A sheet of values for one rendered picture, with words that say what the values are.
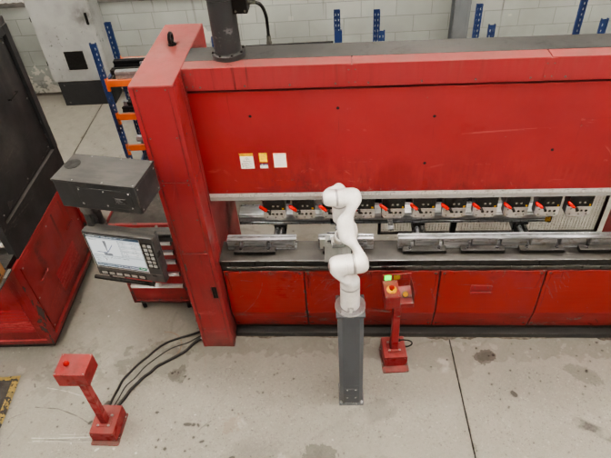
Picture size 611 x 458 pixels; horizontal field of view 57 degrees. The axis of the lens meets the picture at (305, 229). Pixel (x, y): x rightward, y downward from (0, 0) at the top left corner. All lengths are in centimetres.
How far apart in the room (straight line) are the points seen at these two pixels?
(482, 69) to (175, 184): 189
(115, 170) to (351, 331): 169
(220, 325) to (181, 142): 167
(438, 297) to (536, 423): 107
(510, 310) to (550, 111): 163
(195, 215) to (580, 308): 287
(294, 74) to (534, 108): 138
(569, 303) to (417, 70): 221
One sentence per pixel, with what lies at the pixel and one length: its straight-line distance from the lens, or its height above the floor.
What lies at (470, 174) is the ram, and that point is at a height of 152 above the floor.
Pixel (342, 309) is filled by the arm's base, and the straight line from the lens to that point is 346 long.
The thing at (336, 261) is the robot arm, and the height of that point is 142.
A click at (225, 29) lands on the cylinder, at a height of 248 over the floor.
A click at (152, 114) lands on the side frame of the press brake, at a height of 212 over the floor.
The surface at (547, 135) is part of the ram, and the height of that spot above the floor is 180.
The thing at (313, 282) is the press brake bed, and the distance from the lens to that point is 410.
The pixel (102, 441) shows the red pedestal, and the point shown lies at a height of 1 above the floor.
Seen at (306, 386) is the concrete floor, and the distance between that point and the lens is 434.
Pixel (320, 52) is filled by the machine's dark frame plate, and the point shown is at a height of 230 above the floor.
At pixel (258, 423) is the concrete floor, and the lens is 423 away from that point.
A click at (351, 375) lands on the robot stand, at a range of 395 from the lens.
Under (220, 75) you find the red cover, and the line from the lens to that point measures 327.
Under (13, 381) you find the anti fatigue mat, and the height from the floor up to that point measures 1.
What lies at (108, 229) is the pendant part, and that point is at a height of 160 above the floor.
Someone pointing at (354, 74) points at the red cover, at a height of 223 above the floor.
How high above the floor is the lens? 366
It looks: 42 degrees down
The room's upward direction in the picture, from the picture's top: 5 degrees counter-clockwise
